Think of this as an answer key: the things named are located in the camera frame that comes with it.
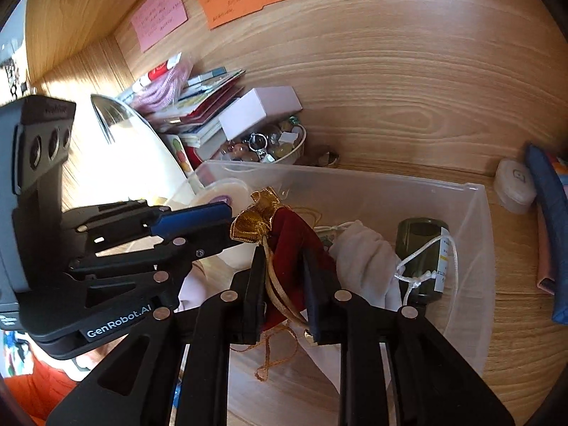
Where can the person's orange clothing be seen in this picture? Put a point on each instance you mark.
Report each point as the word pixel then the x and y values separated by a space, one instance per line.
pixel 40 390

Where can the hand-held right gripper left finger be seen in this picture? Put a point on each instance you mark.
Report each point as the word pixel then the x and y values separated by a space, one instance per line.
pixel 257 293

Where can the blue quilted pouch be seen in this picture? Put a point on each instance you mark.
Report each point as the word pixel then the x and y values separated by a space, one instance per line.
pixel 550 195

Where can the white cardboard box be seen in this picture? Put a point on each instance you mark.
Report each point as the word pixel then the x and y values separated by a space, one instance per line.
pixel 257 108

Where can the green glass bottle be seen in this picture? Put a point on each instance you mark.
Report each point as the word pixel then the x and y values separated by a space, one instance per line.
pixel 417 239

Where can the pink paper note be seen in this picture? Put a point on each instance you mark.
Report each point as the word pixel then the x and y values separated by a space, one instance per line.
pixel 159 15

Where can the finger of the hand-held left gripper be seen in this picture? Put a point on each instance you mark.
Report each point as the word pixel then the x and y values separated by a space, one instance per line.
pixel 208 242
pixel 191 219

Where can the cream tape roll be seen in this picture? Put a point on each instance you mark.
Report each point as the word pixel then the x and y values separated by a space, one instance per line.
pixel 228 193

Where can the stack of booklets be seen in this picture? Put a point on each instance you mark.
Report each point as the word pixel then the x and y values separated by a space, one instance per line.
pixel 204 106

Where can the small white plastic case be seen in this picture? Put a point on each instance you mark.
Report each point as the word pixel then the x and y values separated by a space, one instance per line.
pixel 514 186

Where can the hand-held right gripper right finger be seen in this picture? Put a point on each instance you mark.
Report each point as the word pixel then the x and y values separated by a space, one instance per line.
pixel 313 301

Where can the translucent plastic storage bin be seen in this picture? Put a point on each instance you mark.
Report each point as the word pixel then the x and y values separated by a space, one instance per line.
pixel 355 191

